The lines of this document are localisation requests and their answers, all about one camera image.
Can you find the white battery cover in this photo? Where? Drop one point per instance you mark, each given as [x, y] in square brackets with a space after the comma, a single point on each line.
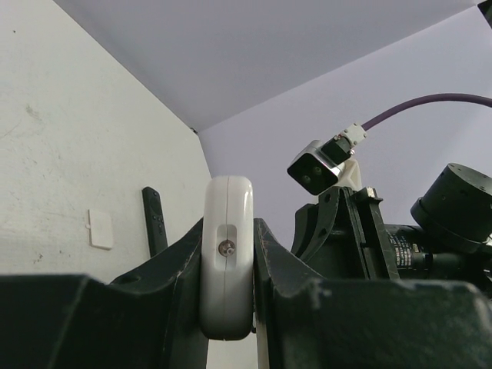
[100, 229]

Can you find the white red-faced remote control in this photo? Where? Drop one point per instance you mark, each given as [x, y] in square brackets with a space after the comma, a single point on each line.
[227, 257]

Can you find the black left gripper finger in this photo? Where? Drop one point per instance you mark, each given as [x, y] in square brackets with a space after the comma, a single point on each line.
[145, 318]

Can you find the black remote control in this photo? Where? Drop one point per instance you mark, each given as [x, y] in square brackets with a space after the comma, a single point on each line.
[154, 220]

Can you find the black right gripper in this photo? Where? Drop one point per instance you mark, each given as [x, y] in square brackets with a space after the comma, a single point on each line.
[304, 320]

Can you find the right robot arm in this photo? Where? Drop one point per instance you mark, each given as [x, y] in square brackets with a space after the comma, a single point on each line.
[451, 238]

